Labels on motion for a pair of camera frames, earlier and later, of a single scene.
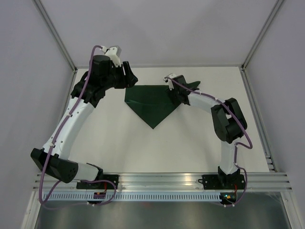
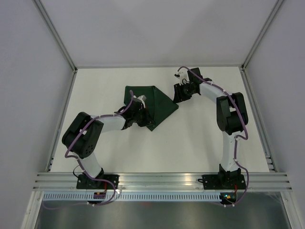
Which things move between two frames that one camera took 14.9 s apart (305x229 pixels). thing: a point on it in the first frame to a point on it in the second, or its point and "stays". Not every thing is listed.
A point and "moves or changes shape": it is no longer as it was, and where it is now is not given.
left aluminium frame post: x=54 y=32 stays
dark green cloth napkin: x=153 y=103 moves or changes shape
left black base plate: x=115 y=178 stays
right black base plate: x=211 y=182 stays
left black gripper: x=125 y=80 to x=148 y=121
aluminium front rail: x=173 y=182 stays
